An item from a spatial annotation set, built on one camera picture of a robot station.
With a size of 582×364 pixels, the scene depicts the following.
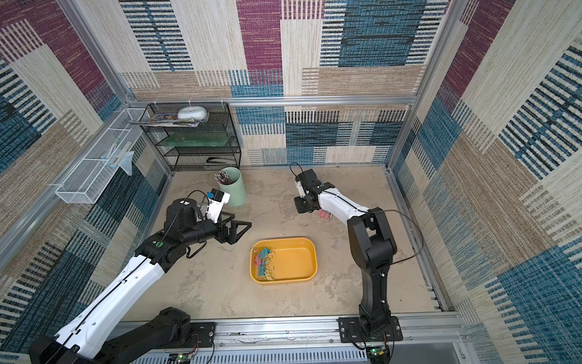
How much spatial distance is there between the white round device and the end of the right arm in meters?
0.45

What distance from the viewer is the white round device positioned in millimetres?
901

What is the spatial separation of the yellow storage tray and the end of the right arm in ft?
0.45

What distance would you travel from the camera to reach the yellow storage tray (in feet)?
2.82

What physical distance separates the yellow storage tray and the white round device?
54 cm

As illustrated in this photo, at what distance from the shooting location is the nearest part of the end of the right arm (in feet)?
2.35

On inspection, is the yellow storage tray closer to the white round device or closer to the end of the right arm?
the end of the right arm

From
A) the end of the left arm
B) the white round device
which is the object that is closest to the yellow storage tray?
the end of the left arm

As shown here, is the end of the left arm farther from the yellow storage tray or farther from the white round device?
the white round device

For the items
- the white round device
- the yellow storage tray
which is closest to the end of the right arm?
the yellow storage tray
